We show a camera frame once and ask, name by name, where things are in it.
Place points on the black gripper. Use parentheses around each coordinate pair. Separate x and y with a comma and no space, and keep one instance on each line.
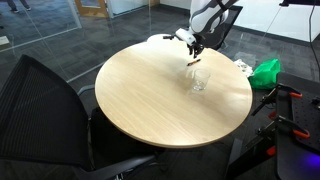
(197,47)

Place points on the orange pen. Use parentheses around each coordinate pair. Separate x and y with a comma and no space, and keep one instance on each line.
(193,62)

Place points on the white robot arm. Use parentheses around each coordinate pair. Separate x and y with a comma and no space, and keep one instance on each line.
(205,16)

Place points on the black perforated robot base table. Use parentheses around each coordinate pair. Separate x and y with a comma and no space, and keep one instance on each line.
(291,139)

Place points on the clear drinking glass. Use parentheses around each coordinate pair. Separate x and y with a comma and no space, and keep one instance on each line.
(200,79)

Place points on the white crumpled plastic bag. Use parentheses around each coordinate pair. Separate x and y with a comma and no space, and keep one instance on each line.
(245,68)

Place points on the round wooden table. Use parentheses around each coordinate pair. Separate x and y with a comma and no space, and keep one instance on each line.
(146,92)

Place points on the green plastic bag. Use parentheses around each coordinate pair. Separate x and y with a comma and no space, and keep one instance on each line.
(264,76)

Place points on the black mesh office chair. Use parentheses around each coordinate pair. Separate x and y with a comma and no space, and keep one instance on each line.
(42,119)

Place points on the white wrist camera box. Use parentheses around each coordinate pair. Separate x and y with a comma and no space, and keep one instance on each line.
(186,36)

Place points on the orange handled clamp front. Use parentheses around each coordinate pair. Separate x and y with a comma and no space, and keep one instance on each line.
(291,126)

